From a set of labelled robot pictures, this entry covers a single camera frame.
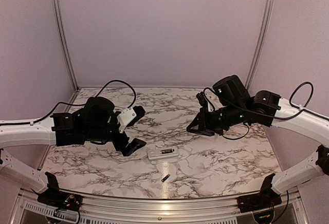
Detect left aluminium corner post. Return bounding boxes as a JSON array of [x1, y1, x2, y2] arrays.
[[52, 0, 79, 91]]

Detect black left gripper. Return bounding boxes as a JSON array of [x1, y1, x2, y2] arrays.
[[84, 111, 148, 157]]

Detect right aluminium corner post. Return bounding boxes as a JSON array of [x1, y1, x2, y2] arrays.
[[245, 0, 275, 90]]

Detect aluminium corner post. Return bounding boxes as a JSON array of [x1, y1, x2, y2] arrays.
[[245, 0, 275, 90], [52, 0, 79, 91]]

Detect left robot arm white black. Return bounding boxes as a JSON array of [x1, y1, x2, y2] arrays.
[[1, 97, 146, 206]]

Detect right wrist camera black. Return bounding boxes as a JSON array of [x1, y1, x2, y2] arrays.
[[196, 92, 208, 110]]

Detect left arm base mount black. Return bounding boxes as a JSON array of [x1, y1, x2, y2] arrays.
[[37, 191, 82, 212]]

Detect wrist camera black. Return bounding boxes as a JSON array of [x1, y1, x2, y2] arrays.
[[117, 106, 145, 133], [196, 92, 208, 110]]

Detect white remote control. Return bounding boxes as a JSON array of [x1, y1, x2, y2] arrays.
[[147, 147, 179, 161]]

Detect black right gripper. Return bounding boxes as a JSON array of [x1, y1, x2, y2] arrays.
[[187, 102, 247, 136]]

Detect black left camera cable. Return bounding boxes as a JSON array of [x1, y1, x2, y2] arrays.
[[38, 80, 137, 122]]

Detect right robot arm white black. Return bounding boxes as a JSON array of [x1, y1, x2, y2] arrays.
[[187, 75, 328, 208]]

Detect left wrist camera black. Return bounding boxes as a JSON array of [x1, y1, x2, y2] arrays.
[[117, 106, 145, 133]]

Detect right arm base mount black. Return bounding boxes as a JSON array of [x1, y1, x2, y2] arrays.
[[237, 193, 282, 213]]

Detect black camera cable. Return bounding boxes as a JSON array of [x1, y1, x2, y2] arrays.
[[38, 80, 137, 122], [203, 87, 251, 140]]

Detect black right camera cable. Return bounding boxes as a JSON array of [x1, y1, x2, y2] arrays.
[[203, 87, 251, 140]]

